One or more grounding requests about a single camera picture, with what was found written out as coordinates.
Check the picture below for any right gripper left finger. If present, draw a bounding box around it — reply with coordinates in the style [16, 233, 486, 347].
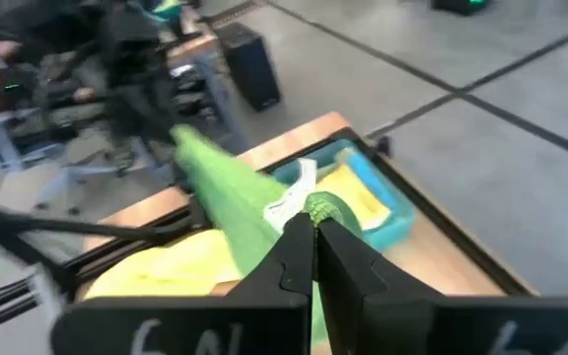
[227, 212, 316, 355]

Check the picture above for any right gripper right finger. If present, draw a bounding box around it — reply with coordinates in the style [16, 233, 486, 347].
[317, 219, 443, 355]

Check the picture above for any green microfiber towel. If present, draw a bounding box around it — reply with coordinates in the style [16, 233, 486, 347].
[171, 123, 364, 346]

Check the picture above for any grey office chair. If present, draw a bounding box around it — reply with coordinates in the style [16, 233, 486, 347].
[0, 107, 167, 214]

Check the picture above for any translucent teal plastic bin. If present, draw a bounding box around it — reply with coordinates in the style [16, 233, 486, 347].
[271, 138, 416, 252]

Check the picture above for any black tower box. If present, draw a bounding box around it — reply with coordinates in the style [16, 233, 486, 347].
[214, 22, 282, 112]

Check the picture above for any black device with green light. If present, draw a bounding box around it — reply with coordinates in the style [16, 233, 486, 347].
[430, 0, 492, 16]

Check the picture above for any black aluminium table frame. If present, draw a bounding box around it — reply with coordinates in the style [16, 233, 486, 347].
[61, 126, 536, 303]

